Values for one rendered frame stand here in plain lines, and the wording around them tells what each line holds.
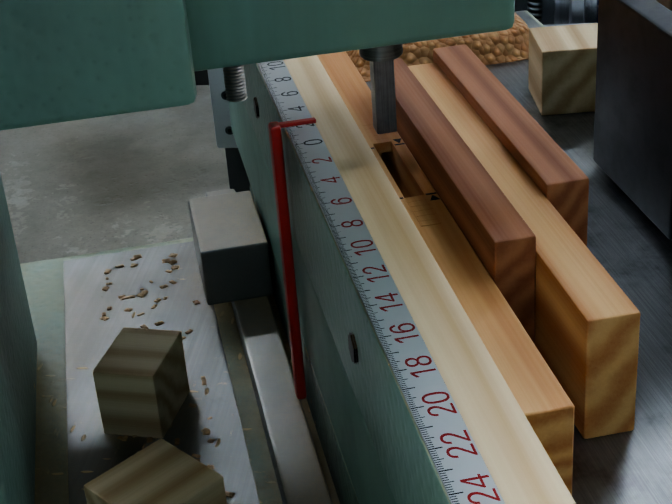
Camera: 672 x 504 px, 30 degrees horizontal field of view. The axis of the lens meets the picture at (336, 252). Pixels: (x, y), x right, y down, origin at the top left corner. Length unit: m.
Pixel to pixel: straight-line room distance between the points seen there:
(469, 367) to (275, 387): 0.25
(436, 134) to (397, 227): 0.08
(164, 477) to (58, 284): 0.26
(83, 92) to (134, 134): 2.64
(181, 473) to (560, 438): 0.21
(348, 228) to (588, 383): 0.11
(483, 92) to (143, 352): 0.21
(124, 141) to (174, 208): 0.42
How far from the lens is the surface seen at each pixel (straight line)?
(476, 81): 0.60
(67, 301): 0.76
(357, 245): 0.45
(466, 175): 0.50
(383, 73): 0.55
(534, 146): 0.53
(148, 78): 0.46
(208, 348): 0.69
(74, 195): 2.83
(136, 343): 0.64
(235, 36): 0.50
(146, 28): 0.46
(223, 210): 0.73
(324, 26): 0.50
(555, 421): 0.40
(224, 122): 1.22
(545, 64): 0.69
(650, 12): 0.56
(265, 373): 0.64
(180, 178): 2.83
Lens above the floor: 1.17
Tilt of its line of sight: 29 degrees down
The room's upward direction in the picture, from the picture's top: 4 degrees counter-clockwise
